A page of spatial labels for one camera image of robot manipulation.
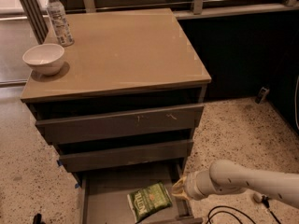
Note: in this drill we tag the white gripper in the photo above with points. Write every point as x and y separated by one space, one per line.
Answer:
191 186

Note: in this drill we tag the small black floor device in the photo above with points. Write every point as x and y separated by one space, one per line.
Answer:
262 95

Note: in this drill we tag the green jalapeno chip bag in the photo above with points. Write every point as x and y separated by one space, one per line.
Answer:
148 201

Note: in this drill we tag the grey open bottom drawer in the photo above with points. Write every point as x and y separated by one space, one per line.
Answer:
105 194

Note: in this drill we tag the grey top drawer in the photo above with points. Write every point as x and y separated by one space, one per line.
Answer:
120 124

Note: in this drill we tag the grey drawer cabinet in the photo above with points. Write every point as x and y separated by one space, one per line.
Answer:
120 61

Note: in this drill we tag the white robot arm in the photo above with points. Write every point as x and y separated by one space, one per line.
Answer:
227 177

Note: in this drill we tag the black object bottom left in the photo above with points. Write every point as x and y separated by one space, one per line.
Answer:
37 219

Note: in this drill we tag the blue tape pieces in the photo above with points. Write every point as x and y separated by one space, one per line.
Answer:
77 185

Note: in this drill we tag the white ceramic bowl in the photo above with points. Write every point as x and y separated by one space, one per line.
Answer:
45 59

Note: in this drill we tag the clear plastic water bottle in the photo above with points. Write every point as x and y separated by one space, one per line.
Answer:
58 20

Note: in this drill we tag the white power strip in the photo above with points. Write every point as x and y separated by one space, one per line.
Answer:
258 197

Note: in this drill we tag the grey middle drawer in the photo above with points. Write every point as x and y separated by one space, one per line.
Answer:
126 156

